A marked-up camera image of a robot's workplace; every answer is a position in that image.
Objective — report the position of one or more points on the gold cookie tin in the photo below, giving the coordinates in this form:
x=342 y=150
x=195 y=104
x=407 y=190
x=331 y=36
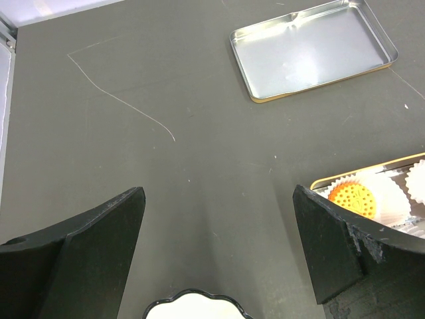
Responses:
x=396 y=170

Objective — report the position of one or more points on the white scalloped dish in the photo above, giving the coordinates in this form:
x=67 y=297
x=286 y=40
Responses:
x=196 y=303

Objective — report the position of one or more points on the left aluminium frame post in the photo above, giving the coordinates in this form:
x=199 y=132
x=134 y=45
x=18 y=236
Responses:
x=8 y=33

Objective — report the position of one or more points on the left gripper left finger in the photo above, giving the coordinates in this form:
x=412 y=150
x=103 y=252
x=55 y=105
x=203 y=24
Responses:
x=77 y=268

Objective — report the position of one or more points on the silver tin lid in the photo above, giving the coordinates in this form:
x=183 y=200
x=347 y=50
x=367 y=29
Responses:
x=311 y=48

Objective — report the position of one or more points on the orange cookie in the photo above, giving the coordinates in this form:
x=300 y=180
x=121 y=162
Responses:
x=356 y=198

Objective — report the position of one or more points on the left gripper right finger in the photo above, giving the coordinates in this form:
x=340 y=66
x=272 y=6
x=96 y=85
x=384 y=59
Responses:
x=358 y=268

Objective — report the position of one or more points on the white paper cup back-left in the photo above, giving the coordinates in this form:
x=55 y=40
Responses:
x=393 y=205

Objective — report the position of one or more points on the white paper cup back-right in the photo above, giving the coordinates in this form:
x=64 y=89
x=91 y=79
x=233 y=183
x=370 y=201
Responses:
x=415 y=182

